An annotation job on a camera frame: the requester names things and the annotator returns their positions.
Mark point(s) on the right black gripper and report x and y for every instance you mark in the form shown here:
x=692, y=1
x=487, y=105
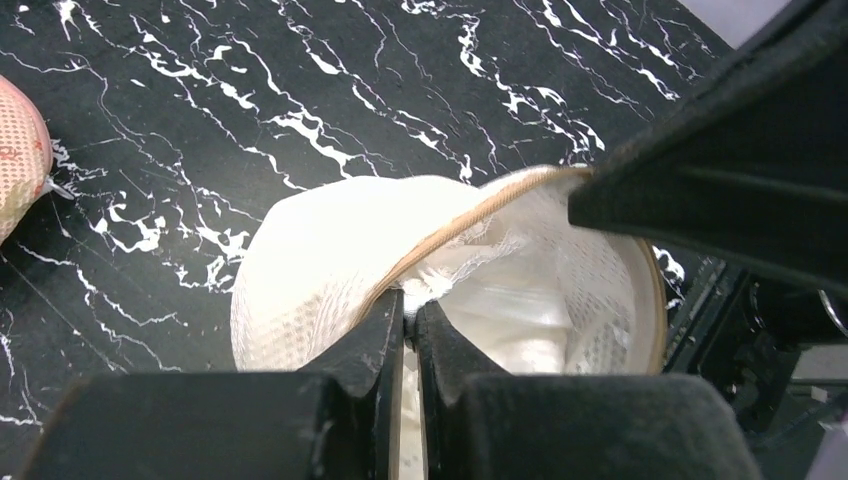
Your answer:
x=751, y=168

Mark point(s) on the round white mesh laundry bag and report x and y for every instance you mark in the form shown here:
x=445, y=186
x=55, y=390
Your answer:
x=321, y=258

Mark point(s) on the white bra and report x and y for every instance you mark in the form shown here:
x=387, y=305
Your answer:
x=534, y=298

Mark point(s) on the floral pink mesh pouch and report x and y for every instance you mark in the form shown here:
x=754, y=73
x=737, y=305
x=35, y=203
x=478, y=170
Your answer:
x=26, y=156

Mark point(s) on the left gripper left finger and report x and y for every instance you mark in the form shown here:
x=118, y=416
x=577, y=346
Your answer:
x=335, y=418

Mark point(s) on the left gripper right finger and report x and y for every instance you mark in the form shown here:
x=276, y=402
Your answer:
x=481, y=422

